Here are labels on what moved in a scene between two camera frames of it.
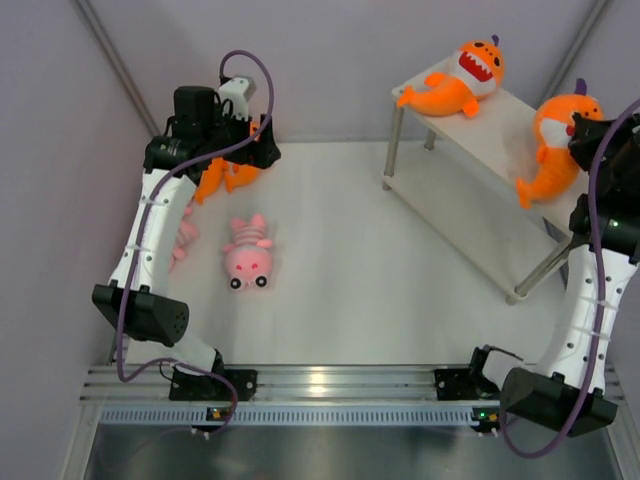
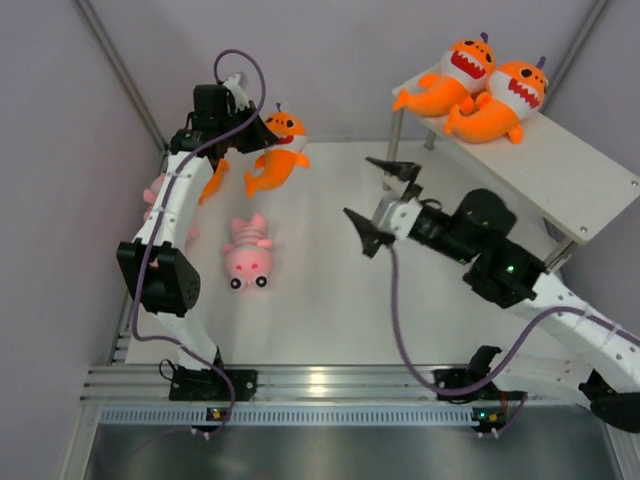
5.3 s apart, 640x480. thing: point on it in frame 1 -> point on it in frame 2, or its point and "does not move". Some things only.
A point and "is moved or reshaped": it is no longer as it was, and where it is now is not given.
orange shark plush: x=557 y=170 -> x=518 y=91
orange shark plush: x=476 y=69 is moved or reshaped
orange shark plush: x=226 y=178 -> x=278 y=162
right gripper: x=580 y=140 -> x=403 y=170
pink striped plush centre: x=248 y=260 does not move
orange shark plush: x=211 y=179 does not move
